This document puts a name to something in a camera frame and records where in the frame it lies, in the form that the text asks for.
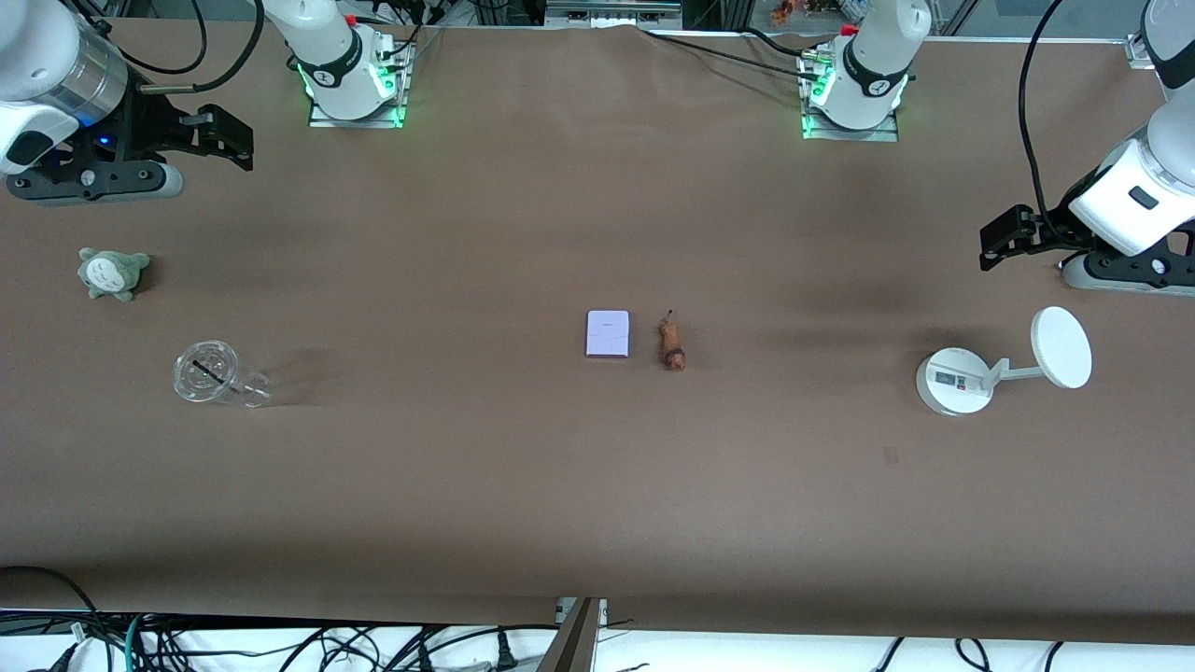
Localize brown lion statue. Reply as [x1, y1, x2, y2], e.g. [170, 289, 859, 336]
[656, 310, 688, 372]

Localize lavender small box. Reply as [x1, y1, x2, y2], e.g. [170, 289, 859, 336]
[585, 310, 631, 359]

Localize white desk lamp with display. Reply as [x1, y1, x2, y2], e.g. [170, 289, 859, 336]
[915, 306, 1093, 417]

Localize grey-green owl-like plush toy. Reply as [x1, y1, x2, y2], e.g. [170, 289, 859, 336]
[77, 247, 152, 302]

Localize black drinking straw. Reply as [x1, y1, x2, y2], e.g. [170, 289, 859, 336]
[191, 358, 267, 406]

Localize clear plastic cup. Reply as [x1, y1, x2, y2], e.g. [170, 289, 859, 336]
[172, 340, 274, 409]

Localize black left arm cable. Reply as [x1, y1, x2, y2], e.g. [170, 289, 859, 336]
[1019, 0, 1075, 245]

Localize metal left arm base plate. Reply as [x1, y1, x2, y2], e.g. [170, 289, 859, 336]
[799, 49, 901, 144]

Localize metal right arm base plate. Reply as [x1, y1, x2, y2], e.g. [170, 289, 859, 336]
[307, 35, 414, 130]

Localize short black table cable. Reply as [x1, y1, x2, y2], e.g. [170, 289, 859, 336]
[740, 26, 808, 55]

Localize long black table cable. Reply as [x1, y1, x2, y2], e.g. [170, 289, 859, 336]
[639, 28, 824, 77]

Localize aluminium frame profile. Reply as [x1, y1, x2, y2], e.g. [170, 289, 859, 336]
[545, 0, 684, 28]

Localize thick black floor cable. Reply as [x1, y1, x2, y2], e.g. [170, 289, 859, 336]
[0, 566, 105, 647]

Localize aluminium frame bracket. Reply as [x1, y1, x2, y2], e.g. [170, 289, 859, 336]
[537, 597, 609, 672]

